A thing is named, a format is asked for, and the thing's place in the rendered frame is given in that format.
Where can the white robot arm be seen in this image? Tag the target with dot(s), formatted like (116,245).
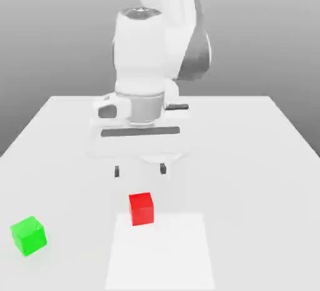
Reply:
(140,53)

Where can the small green cube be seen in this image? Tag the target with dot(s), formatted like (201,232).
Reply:
(28,236)

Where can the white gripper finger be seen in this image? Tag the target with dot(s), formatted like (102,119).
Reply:
(163,169)
(116,171)

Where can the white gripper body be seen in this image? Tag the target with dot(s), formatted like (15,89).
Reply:
(140,145)

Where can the small red cube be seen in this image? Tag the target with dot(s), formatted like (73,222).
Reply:
(141,209)

